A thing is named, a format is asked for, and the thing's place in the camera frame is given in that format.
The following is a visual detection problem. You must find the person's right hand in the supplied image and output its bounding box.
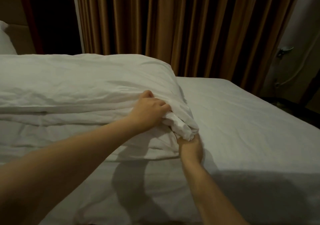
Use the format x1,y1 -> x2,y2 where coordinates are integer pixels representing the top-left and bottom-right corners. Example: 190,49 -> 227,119
177,132 -> 204,165

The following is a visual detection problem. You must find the person's left hand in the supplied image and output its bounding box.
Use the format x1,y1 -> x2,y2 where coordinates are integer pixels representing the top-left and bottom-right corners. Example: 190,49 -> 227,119
126,90 -> 173,134

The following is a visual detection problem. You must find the white bed sheet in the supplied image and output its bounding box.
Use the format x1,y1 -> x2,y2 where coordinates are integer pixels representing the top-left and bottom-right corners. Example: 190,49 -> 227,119
40,77 -> 320,225

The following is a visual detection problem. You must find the white duvet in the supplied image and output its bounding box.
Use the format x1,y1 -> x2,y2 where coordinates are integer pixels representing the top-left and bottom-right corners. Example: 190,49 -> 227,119
0,54 -> 200,164

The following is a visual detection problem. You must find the white pillow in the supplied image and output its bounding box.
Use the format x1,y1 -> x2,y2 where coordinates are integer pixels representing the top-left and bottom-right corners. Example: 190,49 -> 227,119
0,20 -> 18,56

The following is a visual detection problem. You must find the person's left forearm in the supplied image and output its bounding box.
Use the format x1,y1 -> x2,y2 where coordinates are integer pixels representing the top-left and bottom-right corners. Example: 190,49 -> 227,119
0,117 -> 138,225

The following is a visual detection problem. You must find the person's right forearm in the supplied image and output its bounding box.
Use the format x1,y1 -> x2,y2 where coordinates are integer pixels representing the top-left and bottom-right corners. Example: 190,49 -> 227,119
181,160 -> 250,225

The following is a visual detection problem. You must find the brown curtain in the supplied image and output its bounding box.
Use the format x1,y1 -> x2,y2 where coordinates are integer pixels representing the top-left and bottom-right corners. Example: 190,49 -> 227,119
75,0 -> 303,96

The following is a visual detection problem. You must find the dark wooden column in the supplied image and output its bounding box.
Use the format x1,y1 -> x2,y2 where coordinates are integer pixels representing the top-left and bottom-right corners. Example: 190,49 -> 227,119
17,0 -> 83,56

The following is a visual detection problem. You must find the beige padded headboard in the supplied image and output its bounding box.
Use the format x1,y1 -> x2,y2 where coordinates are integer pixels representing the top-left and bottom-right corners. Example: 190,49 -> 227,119
0,0 -> 37,56

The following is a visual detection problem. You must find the white wall pipe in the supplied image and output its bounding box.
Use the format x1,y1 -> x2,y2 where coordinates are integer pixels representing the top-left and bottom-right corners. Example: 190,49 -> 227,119
274,30 -> 320,88

